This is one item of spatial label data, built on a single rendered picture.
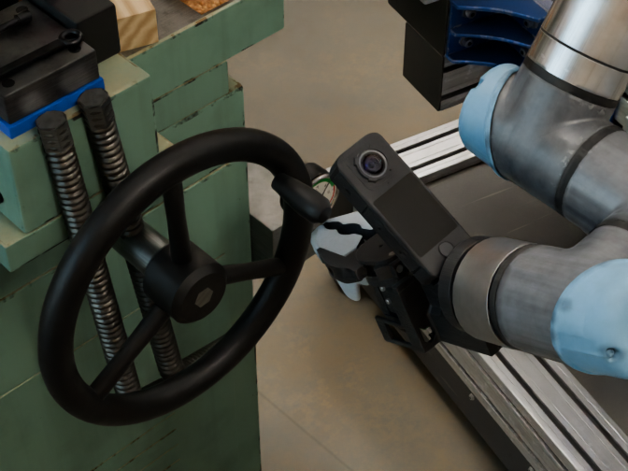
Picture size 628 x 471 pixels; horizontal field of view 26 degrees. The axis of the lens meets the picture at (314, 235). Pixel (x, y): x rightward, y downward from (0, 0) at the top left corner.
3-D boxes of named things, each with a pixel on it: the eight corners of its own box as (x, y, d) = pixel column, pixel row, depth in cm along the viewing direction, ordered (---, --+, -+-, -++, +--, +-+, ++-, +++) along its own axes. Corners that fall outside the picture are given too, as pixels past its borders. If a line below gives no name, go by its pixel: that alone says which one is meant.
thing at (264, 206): (276, 283, 151) (274, 233, 146) (205, 227, 158) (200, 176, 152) (330, 247, 155) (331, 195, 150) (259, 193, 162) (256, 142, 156)
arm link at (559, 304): (712, 335, 88) (628, 413, 85) (591, 306, 97) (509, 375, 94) (677, 235, 85) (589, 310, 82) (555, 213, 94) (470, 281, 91)
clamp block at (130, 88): (21, 238, 110) (3, 154, 103) (-69, 158, 117) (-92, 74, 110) (164, 155, 117) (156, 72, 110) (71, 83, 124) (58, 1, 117)
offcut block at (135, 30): (159, 42, 123) (155, 8, 121) (115, 54, 122) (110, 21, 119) (141, 15, 126) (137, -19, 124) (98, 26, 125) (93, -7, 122)
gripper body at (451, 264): (377, 340, 108) (475, 373, 98) (335, 250, 105) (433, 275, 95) (444, 287, 111) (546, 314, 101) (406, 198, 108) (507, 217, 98)
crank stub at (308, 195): (322, 233, 112) (310, 221, 110) (275, 198, 115) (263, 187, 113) (341, 209, 112) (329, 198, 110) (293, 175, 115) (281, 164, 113)
